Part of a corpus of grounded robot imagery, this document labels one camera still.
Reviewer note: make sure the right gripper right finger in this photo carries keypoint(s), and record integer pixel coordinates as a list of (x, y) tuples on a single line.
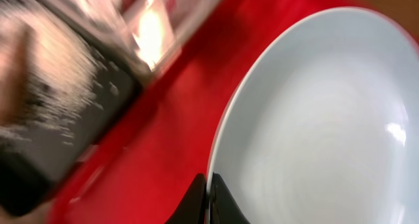
[(222, 206)]

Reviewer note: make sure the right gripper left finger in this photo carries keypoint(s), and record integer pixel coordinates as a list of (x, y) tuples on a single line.
[(192, 207)]

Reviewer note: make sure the light blue plate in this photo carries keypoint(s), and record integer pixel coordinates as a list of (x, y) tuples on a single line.
[(323, 128)]

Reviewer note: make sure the white rice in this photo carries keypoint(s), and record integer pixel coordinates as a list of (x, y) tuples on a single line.
[(62, 75)]

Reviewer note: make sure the brown sweet potato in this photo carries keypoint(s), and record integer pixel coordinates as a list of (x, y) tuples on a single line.
[(15, 63)]

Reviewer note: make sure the red plastic tray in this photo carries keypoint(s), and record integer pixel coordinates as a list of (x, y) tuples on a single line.
[(141, 168)]

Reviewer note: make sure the black plastic tray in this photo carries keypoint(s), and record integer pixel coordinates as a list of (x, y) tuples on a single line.
[(31, 170)]

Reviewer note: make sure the clear plastic bin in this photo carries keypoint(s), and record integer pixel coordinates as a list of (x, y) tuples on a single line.
[(147, 34)]

